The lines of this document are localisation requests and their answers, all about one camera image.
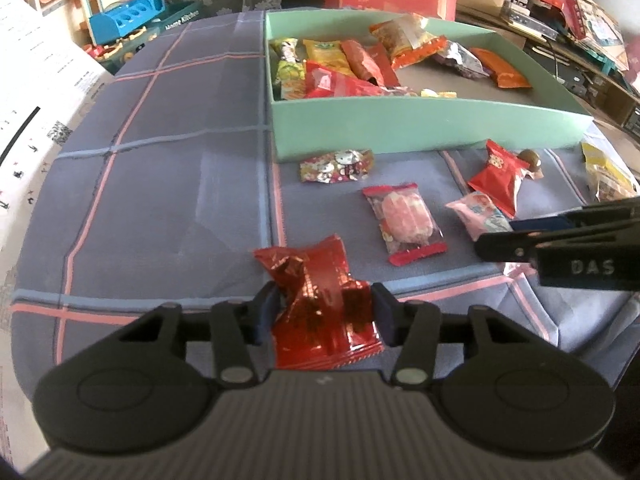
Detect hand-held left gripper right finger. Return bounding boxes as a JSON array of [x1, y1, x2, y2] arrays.
[[370, 282, 527, 389]]

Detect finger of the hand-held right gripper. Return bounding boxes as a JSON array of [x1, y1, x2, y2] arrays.
[[510, 195, 640, 233], [474, 226, 640, 263]]

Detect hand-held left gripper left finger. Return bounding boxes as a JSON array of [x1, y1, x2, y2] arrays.
[[112, 282, 281, 387]]

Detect pink patterned snack packet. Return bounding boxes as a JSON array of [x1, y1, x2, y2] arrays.
[[445, 191, 516, 241]]

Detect crinkled red foil packet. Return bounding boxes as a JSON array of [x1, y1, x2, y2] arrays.
[[252, 234, 383, 371]]

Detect green cardboard box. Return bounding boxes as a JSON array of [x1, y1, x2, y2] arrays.
[[263, 7, 596, 163]]

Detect orange chips packet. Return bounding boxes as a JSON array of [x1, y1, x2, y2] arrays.
[[369, 14, 448, 71]]

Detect yellow dried mango packet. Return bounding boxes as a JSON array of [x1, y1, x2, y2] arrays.
[[301, 39, 353, 78]]

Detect red gold-print snack packet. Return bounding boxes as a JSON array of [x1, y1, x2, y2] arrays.
[[468, 139, 543, 218]]

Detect brown chocolate ball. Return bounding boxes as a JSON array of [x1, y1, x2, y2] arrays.
[[517, 149, 544, 178]]

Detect pale yellow snack packet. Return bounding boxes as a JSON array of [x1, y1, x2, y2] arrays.
[[580, 141, 638, 203]]

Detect clear pink candy packet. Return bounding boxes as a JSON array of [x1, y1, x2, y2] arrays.
[[362, 182, 448, 266]]

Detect wooden low cabinet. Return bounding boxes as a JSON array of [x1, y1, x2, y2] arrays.
[[500, 5, 640, 133]]

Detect black electronic device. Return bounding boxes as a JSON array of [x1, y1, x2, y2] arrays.
[[555, 50, 601, 106]]

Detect red cartoon cat packet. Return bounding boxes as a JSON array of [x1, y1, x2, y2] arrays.
[[299, 149, 376, 186]]

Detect blue plaid tablecloth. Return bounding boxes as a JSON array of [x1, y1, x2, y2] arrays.
[[10, 7, 640, 411]]

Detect silver purple foil packet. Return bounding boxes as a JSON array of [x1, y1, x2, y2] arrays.
[[431, 39, 491, 81]]

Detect colourful picture board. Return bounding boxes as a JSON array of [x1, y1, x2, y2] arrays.
[[562, 0, 631, 71]]

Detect red foil snack packet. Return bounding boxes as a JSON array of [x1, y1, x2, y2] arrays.
[[304, 60, 421, 100]]

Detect red orange snack packet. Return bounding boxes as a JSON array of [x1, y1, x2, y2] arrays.
[[341, 40, 401, 86]]

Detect green snack packet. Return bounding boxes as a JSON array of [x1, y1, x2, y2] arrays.
[[270, 37, 307, 102]]

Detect white printed paper sheet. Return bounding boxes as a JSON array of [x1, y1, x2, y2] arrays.
[[0, 0, 116, 271]]

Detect blue plastic toy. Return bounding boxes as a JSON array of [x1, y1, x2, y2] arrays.
[[89, 0, 166, 43]]

